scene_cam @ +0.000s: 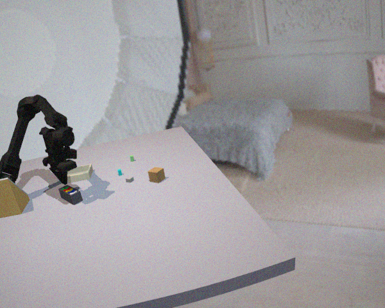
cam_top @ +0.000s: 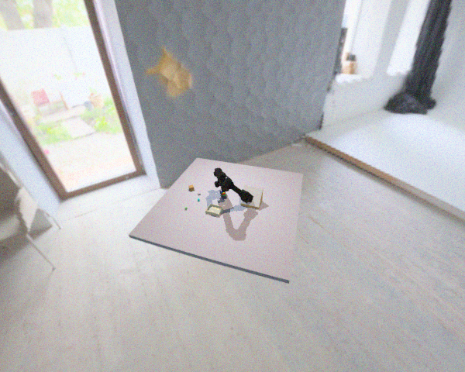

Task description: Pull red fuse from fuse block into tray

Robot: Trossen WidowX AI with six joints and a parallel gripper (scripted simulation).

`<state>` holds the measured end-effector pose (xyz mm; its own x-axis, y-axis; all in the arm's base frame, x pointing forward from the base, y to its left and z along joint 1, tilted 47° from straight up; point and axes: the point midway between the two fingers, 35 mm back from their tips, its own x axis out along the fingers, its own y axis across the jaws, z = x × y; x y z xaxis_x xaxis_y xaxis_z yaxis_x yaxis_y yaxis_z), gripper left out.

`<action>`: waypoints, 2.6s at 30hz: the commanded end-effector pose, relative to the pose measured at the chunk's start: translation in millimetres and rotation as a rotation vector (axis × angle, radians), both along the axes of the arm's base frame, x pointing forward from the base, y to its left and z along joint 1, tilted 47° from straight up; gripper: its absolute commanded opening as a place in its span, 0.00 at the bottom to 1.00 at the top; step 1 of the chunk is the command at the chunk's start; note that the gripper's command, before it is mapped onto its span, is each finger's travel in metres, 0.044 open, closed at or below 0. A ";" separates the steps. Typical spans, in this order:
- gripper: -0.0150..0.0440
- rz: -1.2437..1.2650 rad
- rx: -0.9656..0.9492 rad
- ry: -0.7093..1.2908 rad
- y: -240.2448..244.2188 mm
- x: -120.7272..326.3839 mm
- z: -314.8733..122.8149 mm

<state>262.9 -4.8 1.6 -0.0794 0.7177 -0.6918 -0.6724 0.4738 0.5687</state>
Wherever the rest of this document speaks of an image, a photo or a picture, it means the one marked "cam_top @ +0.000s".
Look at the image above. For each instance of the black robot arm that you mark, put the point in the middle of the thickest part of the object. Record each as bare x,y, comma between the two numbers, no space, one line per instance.
227,183

